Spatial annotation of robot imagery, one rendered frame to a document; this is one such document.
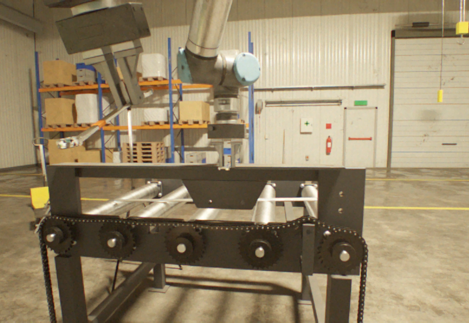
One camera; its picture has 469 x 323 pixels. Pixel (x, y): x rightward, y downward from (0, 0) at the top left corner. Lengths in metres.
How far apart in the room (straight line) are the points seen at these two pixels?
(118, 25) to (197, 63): 0.31
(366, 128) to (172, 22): 8.30
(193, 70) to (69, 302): 1.21
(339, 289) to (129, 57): 1.02
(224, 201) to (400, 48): 10.52
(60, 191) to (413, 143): 10.70
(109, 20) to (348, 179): 0.87
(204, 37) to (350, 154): 9.81
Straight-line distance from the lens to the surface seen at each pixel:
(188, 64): 0.73
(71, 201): 1.35
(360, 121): 10.42
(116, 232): 1.18
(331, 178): 1.02
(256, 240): 1.00
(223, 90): 0.89
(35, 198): 5.85
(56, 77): 11.94
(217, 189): 1.05
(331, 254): 1.03
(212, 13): 0.68
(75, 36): 0.51
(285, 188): 1.97
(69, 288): 1.50
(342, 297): 1.17
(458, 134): 11.86
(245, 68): 0.78
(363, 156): 10.49
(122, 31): 0.47
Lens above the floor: 1.29
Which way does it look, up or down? 6 degrees down
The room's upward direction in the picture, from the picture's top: 1 degrees counter-clockwise
